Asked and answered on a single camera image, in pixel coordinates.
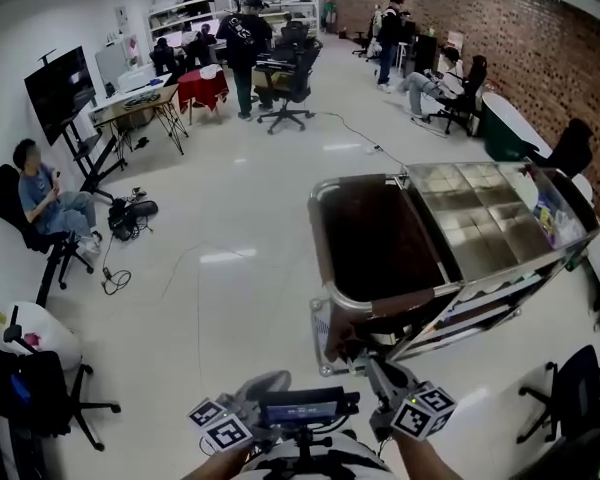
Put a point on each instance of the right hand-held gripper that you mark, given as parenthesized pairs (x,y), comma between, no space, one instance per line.
(420,410)

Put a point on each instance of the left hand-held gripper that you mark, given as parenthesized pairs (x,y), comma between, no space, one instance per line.
(225,430)

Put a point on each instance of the person's left forearm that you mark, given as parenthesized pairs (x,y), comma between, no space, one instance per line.
(215,467)

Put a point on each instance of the person's right forearm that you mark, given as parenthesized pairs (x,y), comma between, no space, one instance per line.
(422,460)

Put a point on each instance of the silver metal cart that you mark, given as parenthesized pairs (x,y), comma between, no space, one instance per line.
(480,218)

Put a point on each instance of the white plastic bin bag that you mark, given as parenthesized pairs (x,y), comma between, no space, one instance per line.
(45,330)

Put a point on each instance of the black chest-mounted screen device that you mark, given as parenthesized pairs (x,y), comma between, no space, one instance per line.
(300,408)

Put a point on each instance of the person's striped white shirt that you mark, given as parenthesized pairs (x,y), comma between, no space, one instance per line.
(325,460)

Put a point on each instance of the black office chair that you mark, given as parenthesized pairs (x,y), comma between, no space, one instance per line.
(290,75)
(462,100)
(35,398)
(570,148)
(15,218)
(575,393)

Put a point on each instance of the white power strip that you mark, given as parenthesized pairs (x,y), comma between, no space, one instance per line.
(372,149)

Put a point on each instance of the pile of colourful packets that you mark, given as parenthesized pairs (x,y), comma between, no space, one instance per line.
(557,218)

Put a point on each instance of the black monitor stand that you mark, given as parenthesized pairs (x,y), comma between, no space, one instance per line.
(92,160)

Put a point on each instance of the white stool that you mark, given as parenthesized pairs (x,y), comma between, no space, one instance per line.
(401,57)

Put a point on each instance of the table with red cloth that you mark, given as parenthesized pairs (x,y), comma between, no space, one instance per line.
(202,88)

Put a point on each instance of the white storage shelf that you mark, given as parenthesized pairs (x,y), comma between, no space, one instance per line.
(280,5)

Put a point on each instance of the large black monitor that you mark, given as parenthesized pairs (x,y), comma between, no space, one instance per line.
(60,93)

